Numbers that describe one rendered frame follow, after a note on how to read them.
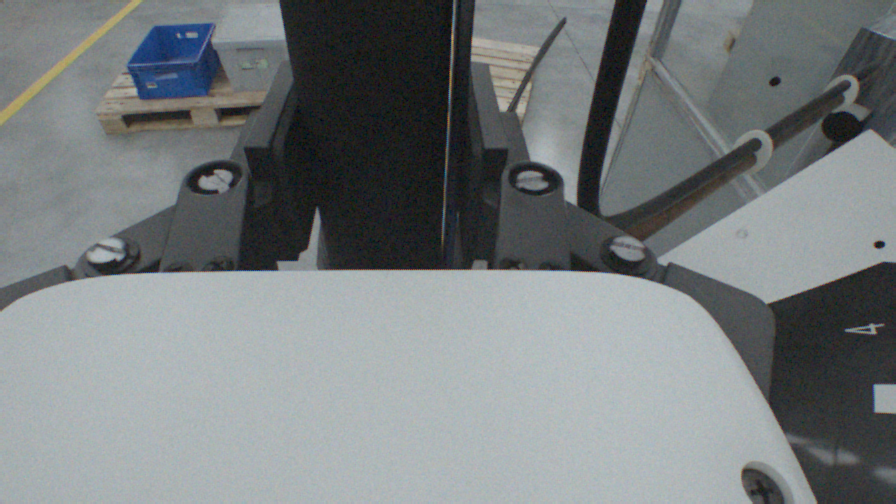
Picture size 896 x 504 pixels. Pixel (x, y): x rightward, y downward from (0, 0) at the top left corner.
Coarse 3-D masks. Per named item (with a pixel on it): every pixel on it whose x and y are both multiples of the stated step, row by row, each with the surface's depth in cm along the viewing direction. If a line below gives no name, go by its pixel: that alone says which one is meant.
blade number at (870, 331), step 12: (840, 324) 23; (852, 324) 22; (864, 324) 22; (876, 324) 21; (888, 324) 21; (840, 336) 22; (852, 336) 22; (864, 336) 21; (876, 336) 21; (888, 336) 20
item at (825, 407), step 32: (832, 288) 26; (864, 288) 24; (800, 320) 25; (832, 320) 23; (800, 352) 22; (832, 352) 21; (864, 352) 20; (800, 384) 20; (832, 384) 20; (864, 384) 19; (800, 416) 19; (832, 416) 18; (864, 416) 18; (800, 448) 18; (832, 448) 17; (864, 448) 17; (832, 480) 16; (864, 480) 16
